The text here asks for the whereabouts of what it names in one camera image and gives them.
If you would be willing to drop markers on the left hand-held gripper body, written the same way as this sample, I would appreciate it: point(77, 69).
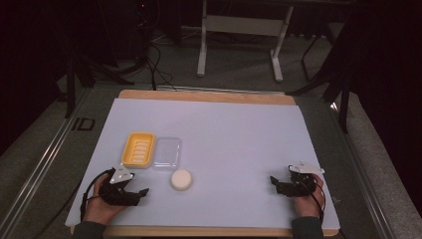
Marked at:
point(116, 186)

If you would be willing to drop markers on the black tripod stand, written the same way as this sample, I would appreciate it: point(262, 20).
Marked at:
point(343, 99)
point(71, 79)

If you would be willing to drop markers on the white table mat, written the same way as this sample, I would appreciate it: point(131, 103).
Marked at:
point(232, 139)

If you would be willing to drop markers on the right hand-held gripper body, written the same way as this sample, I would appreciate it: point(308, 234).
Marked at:
point(302, 181)

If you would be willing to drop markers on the aluminium floor rail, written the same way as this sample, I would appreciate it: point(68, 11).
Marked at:
point(361, 172)
point(40, 166)

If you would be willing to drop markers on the wooden table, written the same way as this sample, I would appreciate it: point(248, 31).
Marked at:
point(205, 96)

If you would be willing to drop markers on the person's left hand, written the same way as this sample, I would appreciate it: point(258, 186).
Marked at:
point(99, 207)

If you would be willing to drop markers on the yellow soap dish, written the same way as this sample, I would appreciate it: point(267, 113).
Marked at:
point(138, 150)

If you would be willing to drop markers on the white metal stand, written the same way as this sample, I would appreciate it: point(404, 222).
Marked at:
point(244, 25)

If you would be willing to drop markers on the person's right hand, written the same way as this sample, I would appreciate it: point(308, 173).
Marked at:
point(307, 204)

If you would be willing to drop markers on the clear plastic container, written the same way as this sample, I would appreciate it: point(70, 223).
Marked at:
point(167, 153)

